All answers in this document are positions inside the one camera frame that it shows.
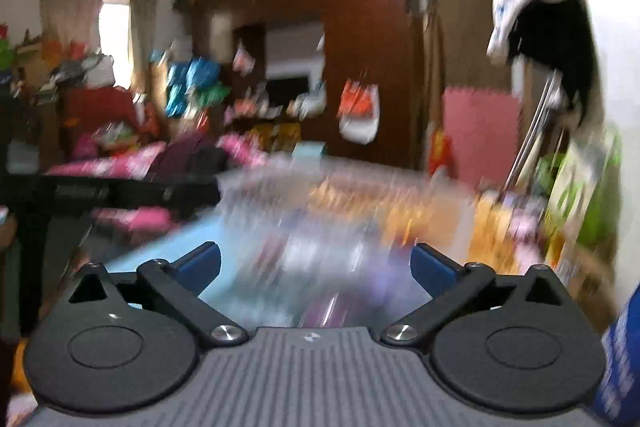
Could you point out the white plastic basket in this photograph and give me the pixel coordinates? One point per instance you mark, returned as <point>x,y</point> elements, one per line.
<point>350,217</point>

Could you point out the pink floral blanket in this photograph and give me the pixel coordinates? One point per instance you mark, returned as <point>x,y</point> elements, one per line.
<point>100,167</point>

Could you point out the window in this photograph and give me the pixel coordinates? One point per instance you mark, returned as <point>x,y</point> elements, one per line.
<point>115,42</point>

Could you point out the green and white bag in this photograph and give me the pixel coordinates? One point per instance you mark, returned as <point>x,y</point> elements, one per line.
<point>585,197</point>

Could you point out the blue shopping bag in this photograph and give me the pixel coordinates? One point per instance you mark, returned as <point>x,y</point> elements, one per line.
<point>620,357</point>

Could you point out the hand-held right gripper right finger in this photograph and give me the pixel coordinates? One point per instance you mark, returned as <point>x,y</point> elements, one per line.
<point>432,267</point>

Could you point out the dark purple clothes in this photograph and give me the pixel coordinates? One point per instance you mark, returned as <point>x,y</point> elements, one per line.
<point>185,157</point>

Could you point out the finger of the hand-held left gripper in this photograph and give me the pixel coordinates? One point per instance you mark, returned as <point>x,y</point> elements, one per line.
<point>150,193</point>

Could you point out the blue plastic bags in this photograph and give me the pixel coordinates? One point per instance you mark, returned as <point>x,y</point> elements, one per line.
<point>192,84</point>

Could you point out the orange and white plastic bag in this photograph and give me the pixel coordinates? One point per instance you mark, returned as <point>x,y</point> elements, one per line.
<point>359,109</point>

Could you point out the red cloth covered cabinet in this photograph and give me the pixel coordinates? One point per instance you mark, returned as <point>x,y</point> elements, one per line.
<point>100,112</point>

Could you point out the pink foam mat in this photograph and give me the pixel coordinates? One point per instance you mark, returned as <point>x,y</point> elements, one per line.
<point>480,132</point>

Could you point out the red and white plastic bag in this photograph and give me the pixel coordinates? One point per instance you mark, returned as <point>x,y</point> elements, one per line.
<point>243,58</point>

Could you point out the brown wooden door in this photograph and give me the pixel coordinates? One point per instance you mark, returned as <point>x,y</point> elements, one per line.
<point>465,32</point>

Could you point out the beige curtain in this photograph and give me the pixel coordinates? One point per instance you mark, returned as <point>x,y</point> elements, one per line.
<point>142,37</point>

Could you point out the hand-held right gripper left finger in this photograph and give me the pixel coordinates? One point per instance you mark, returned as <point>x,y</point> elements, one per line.
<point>200,264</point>

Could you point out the brown wooden wardrobe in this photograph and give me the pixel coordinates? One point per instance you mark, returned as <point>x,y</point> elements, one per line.
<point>350,22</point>

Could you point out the black television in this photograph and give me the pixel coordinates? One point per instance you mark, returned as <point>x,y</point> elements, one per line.
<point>287,92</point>

